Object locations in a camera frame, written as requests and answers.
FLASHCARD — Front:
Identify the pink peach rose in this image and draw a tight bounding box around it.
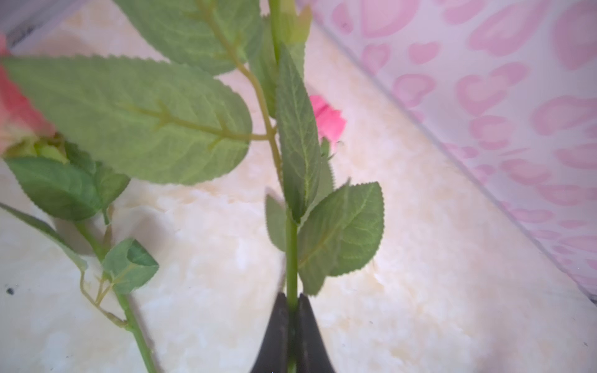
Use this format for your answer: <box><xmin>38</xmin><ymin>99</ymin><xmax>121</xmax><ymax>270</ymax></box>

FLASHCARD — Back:
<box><xmin>0</xmin><ymin>32</ymin><xmax>162</xmax><ymax>373</ymax></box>

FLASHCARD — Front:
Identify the red pink rose stem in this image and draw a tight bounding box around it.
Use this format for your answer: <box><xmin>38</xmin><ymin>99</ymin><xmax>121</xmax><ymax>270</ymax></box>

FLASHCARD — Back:
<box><xmin>0</xmin><ymin>0</ymin><xmax>386</xmax><ymax>373</ymax></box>

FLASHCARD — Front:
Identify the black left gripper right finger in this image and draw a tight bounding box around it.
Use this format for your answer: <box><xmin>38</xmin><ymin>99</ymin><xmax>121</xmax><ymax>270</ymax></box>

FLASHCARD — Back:
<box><xmin>295</xmin><ymin>294</ymin><xmax>336</xmax><ymax>373</ymax></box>

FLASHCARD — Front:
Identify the magenta small flower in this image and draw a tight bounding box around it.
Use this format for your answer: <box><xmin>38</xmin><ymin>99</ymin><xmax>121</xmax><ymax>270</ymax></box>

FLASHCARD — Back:
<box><xmin>309</xmin><ymin>95</ymin><xmax>347</xmax><ymax>152</ymax></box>

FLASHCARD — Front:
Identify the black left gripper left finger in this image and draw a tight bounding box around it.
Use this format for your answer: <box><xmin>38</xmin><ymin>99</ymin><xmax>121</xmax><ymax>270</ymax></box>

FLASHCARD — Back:
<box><xmin>250</xmin><ymin>292</ymin><xmax>290</xmax><ymax>373</ymax></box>

